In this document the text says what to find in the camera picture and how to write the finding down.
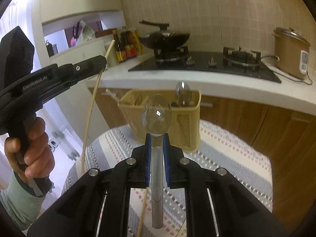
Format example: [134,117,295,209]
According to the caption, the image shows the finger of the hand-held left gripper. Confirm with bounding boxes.
[56,55,108,80]
[70,67,107,90]

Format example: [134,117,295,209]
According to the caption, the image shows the wooden base cabinet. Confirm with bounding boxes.
[95,87,316,218]

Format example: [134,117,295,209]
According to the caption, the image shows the yellow plastic slotted basket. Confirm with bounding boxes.
[118,90,201,153]

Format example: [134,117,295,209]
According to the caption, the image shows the person's left hand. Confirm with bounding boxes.
[4,116,56,183]

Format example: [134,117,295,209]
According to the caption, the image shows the black glass gas cooktop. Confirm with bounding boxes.
[128,46,282,84]

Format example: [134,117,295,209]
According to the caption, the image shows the black wok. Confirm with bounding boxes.
[139,31,191,50]

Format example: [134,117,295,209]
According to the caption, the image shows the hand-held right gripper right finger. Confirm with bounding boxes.
[163,133,287,237]

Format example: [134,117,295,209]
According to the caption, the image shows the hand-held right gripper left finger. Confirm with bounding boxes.
[27,133,151,237]

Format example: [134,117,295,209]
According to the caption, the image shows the transparent grey plastic spoon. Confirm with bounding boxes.
[175,81,192,107]
[143,94,172,229]

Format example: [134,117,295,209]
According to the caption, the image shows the purple and white bag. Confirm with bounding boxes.
[70,21,96,48]

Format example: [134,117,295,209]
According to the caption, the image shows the striped woven tablecloth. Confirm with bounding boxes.
[62,120,273,237]

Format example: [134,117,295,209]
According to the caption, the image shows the black burner grate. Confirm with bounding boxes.
[153,46,190,62]
[223,46,261,67]

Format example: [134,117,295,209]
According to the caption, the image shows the black power cable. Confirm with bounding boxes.
[260,55,314,85]

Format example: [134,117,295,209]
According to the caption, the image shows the white kitchen countertop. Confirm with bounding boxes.
[86,47,316,117]

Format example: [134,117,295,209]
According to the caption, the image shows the red label sauce bottle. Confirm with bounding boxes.
[121,31,138,59]

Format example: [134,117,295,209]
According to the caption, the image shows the brown rice cooker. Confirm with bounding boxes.
[273,27,311,80]

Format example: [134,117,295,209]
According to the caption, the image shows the dark soy sauce bottle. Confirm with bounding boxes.
[112,29,127,63]

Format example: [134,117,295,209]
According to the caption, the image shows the person's left forearm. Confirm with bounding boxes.
[0,171,46,231]

